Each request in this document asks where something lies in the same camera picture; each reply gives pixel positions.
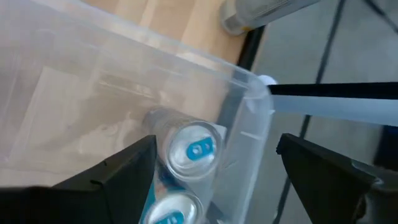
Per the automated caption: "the blue silver soda can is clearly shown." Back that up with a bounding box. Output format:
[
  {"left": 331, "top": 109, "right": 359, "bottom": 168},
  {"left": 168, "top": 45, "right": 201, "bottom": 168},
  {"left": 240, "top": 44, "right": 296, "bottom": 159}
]
[
  {"left": 142, "top": 105, "right": 223, "bottom": 183},
  {"left": 141, "top": 161, "right": 206, "bottom": 224}
]

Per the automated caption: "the clear plastic bin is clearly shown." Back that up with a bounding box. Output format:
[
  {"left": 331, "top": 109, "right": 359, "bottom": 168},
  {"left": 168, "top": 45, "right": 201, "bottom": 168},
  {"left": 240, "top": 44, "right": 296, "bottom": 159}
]
[{"left": 0, "top": 0, "right": 275, "bottom": 224}]

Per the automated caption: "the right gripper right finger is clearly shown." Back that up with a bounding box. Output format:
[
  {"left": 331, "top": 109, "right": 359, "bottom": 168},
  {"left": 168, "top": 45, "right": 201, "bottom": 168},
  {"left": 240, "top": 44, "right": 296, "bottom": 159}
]
[{"left": 275, "top": 133, "right": 398, "bottom": 224}]

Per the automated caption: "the black aluminium table frame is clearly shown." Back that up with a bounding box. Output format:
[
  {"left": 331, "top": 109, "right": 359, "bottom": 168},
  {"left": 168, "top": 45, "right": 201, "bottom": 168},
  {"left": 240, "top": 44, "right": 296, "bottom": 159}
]
[{"left": 214, "top": 24, "right": 267, "bottom": 134}]

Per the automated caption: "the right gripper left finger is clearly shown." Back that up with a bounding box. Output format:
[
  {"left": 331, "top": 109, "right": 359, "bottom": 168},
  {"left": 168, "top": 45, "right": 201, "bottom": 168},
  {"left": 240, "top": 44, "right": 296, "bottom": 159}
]
[{"left": 0, "top": 134, "right": 159, "bottom": 224}]

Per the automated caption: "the white yellow soda can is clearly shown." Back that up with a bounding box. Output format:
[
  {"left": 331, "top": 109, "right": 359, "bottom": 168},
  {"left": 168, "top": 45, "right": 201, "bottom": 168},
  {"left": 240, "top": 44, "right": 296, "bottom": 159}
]
[{"left": 220, "top": 0, "right": 321, "bottom": 35}]

